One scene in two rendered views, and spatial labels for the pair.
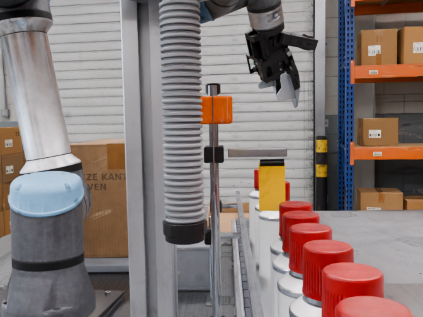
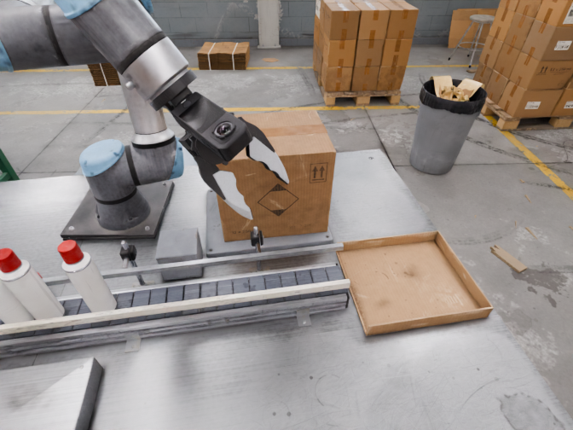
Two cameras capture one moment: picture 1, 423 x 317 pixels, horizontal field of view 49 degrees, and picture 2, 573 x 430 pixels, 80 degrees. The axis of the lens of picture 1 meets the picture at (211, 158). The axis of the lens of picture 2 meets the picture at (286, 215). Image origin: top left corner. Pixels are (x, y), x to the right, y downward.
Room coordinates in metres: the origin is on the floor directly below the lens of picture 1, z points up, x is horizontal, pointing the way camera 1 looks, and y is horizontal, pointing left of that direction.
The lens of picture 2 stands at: (1.11, -0.60, 1.55)
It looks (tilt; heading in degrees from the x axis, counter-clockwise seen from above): 41 degrees down; 79
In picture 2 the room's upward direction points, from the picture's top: straight up
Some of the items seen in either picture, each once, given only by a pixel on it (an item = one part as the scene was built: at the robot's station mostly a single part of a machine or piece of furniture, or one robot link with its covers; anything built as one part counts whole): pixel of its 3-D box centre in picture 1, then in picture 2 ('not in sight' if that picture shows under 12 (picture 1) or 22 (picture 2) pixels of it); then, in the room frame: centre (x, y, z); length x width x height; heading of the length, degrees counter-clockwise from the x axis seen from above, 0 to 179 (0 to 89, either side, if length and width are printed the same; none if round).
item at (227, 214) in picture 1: (247, 216); (406, 276); (1.52, -0.12, 0.85); 0.30 x 0.26 x 0.04; 178
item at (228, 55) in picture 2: not in sight; (224, 55); (1.22, 4.41, 0.11); 0.65 x 0.54 x 0.22; 168
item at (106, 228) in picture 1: (133, 191); (270, 174); (1.22, 0.21, 0.99); 0.30 x 0.24 x 0.27; 177
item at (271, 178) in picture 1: (272, 185); not in sight; (0.52, -0.07, 1.09); 0.03 x 0.01 x 0.06; 88
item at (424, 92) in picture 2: not in sight; (446, 114); (2.74, 1.53, 0.43); 0.44 x 0.43 x 0.39; 81
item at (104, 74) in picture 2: not in sight; (123, 64); (-0.04, 4.10, 0.16); 0.65 x 0.54 x 0.32; 176
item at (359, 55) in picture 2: not in sight; (355, 45); (2.67, 3.32, 0.45); 1.20 x 0.84 x 0.89; 83
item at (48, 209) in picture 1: (48, 212); (110, 168); (0.78, 0.28, 1.02); 0.13 x 0.12 x 0.14; 11
